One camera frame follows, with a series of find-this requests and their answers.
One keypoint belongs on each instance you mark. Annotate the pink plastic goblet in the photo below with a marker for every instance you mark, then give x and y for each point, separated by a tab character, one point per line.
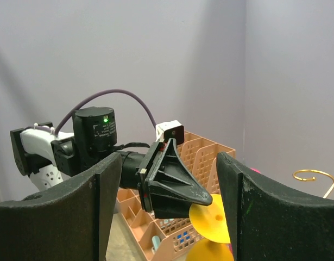
256	170

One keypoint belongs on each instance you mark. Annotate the gold wine glass rack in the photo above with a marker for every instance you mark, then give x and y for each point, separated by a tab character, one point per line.
313	179

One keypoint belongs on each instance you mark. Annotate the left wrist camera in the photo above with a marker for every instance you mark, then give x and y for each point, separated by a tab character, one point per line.
172	129

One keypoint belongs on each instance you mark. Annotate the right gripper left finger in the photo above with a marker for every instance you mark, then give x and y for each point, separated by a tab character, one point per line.
70	221

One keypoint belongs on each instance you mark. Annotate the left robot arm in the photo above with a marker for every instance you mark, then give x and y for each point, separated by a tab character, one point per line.
45	155

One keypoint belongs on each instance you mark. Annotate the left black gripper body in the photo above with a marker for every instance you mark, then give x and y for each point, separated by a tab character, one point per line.
135	168

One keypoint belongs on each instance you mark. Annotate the pink plastic desk organizer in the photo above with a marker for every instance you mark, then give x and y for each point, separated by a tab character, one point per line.
168	239

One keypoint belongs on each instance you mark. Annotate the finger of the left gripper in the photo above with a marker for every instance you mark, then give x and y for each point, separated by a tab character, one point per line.
172	189

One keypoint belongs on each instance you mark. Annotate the yellow plastic goblet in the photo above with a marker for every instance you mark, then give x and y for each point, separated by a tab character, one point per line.
210	223

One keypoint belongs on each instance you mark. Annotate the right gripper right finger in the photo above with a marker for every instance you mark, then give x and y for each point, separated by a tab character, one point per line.
270	221

